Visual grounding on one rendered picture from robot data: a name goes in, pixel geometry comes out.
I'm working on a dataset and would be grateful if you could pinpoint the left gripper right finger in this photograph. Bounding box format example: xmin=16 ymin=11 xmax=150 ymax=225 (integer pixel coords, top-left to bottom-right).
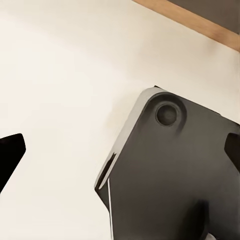
xmin=224 ymin=132 xmax=240 ymax=173

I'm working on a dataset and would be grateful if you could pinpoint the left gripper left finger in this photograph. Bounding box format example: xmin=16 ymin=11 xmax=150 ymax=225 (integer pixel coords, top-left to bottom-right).
xmin=0 ymin=133 xmax=26 ymax=193

